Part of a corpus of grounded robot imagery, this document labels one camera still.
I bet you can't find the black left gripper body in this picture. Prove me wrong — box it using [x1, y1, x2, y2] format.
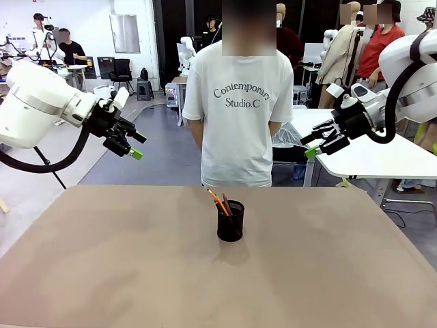
[89, 99, 121, 139]

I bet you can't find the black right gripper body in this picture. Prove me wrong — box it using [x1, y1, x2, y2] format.
[333, 102, 373, 140]

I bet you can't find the yellow pencil with dark tip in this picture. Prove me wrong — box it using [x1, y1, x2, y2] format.
[206, 189, 225, 212]

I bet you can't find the dark red pen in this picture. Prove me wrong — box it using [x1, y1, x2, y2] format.
[222, 193, 234, 217]

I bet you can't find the person's right forearm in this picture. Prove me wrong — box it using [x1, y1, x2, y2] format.
[189, 119, 205, 151]

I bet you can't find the black mesh pen holder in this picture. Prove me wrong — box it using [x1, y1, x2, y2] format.
[216, 200, 246, 243]

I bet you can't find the white computer case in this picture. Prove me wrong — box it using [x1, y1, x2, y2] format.
[292, 85, 309, 105]

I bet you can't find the grey step stool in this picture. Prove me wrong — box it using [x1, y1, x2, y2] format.
[136, 79, 155, 102]

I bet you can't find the white side table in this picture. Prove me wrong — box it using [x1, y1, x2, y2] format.
[292, 105, 437, 209]

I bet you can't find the black office chair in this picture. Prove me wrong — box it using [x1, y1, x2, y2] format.
[109, 58, 136, 96]

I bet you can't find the dark display panel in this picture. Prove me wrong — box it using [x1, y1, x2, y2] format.
[97, 56, 115, 79]

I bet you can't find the computer tower with lights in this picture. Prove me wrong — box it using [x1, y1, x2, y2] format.
[165, 83, 180, 109]

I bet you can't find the wooden background table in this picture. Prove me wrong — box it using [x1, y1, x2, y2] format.
[171, 77, 188, 127]

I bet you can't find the mannequin with beige coat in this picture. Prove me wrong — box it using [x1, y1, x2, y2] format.
[315, 1, 360, 109]

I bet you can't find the person in red shirt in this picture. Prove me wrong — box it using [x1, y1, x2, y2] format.
[354, 0, 406, 88]

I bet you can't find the background person in black t-shirt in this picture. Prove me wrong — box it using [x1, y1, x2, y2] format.
[57, 29, 88, 66]

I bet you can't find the white monitor screen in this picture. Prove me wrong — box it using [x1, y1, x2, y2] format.
[302, 42, 328, 64]

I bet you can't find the person in white t-shirt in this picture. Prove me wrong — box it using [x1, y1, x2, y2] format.
[182, 0, 294, 188]

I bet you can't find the mannequin in dark red top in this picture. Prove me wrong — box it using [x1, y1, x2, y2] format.
[275, 3, 305, 66]

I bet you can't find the background person in white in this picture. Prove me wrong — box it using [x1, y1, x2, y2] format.
[31, 12, 55, 52]

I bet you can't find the mannequin with bucket hat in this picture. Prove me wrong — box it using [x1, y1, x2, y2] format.
[416, 6, 437, 33]

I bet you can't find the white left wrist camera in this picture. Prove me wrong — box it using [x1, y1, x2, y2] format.
[113, 87, 130, 111]

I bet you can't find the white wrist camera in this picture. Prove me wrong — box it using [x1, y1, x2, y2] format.
[113, 87, 130, 111]
[326, 83, 346, 98]

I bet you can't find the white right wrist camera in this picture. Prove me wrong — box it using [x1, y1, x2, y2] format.
[326, 83, 346, 98]

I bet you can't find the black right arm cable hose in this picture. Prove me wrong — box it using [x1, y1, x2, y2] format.
[365, 33, 431, 144]

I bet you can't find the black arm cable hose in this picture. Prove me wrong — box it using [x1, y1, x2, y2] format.
[0, 121, 91, 174]
[365, 33, 431, 144]

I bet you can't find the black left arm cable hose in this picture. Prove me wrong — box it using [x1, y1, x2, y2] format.
[0, 121, 91, 174]

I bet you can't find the metal wall panel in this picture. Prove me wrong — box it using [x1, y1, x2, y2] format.
[109, 13, 141, 54]

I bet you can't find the black floor cable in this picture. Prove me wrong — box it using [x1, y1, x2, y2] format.
[384, 204, 407, 229]

